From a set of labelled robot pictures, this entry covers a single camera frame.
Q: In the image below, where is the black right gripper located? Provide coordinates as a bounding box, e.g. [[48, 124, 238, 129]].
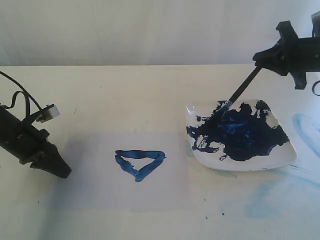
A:
[[252, 21, 320, 90]]

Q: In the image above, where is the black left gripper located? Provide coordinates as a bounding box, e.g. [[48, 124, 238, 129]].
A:
[[4, 126, 72, 179]]

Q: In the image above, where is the black paintbrush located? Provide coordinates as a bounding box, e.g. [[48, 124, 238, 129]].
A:
[[210, 66, 262, 128]]

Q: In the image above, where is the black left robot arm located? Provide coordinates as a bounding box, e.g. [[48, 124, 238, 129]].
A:
[[0, 104, 72, 179]]

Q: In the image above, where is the white sheet of paper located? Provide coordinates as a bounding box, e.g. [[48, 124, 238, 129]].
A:
[[48, 132, 191, 212]]

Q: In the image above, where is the white square paint plate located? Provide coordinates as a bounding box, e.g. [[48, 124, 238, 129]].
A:
[[185, 99, 297, 172]]

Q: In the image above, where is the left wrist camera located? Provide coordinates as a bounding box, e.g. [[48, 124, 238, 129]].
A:
[[36, 104, 60, 123]]

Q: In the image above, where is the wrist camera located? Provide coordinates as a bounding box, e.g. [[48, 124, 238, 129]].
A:
[[311, 11, 320, 37], [36, 104, 60, 123]]

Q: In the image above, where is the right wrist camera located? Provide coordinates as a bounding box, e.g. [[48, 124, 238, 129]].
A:
[[311, 11, 320, 37]]

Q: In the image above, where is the black left camera cable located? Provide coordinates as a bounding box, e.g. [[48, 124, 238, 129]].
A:
[[0, 71, 42, 118]]

